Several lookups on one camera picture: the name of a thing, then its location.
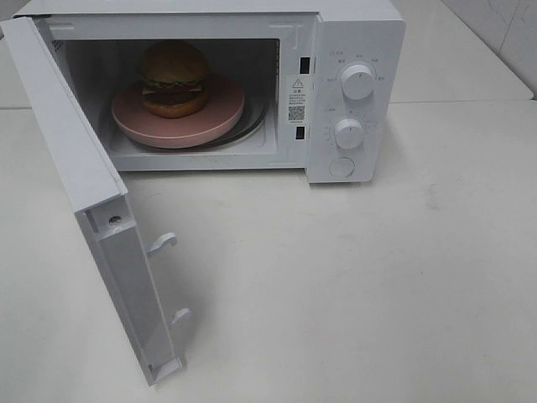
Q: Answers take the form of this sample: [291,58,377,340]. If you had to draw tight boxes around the white round door button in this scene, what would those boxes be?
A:
[329,157,355,177]

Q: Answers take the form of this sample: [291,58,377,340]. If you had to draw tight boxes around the pink round plate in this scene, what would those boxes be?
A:
[112,76,245,149]

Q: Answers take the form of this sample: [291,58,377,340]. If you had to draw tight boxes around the burger with lettuce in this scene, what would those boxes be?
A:
[138,39,211,118]

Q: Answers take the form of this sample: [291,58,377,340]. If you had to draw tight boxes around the white microwave door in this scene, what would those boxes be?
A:
[1,17,183,385]

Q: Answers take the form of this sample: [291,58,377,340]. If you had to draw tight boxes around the glass microwave turntable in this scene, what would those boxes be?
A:
[197,95,269,149]

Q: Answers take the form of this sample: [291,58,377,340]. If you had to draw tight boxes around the white warning label sticker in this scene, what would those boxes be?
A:
[284,74,312,124]

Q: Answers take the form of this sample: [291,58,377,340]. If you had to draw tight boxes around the white lower microwave knob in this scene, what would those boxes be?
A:
[334,118,365,149]

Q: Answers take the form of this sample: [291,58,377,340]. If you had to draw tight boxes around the white microwave knob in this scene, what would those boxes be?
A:
[340,61,375,101]
[334,118,365,149]

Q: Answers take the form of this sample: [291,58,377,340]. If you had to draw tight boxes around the white microwave oven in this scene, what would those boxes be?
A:
[11,1,405,183]

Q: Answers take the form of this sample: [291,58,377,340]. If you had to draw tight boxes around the white upper microwave knob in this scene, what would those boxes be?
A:
[340,61,375,101]

